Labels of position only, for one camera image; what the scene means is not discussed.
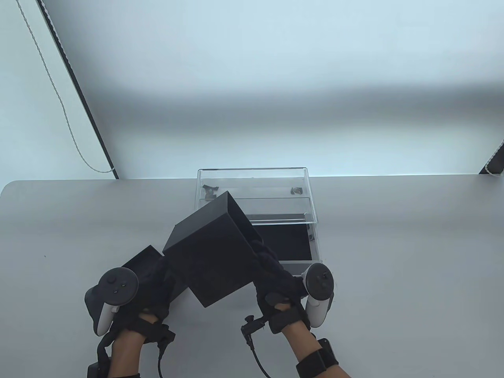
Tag black right wrist strap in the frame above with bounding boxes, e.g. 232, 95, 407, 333
295, 339, 340, 376

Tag short white cord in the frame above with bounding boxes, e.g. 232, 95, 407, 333
485, 144, 504, 174

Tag person's right hand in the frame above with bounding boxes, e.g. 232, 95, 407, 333
250, 240, 312, 336

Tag black and white left controller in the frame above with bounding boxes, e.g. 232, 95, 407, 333
84, 267, 139, 336

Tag black cardboard box base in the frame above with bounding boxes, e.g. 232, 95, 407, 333
162, 191, 265, 308

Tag black cardboard box lid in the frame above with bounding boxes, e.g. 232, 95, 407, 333
120, 245, 185, 304

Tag black and white controller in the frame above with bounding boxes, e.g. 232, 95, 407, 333
301, 263, 335, 328
84, 267, 139, 336

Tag clear acrylic drawer black liner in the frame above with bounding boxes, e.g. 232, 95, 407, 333
244, 215, 324, 276

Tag black window frame bar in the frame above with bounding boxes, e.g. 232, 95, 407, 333
37, 0, 120, 180

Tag person's left forearm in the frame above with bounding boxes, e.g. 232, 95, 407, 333
106, 331, 143, 378

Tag person's left hand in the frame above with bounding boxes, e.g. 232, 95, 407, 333
112, 256, 177, 346

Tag clear acrylic drawer case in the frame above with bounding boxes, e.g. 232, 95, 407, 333
196, 167, 319, 226

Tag black and white right controller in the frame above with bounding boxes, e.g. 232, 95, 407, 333
301, 263, 335, 328

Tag short black frame bar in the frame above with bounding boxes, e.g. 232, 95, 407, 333
478, 140, 504, 175

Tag person's right forearm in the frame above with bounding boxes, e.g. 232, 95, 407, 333
282, 323, 355, 378

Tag white beaded cord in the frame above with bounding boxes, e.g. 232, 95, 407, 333
16, 0, 119, 174

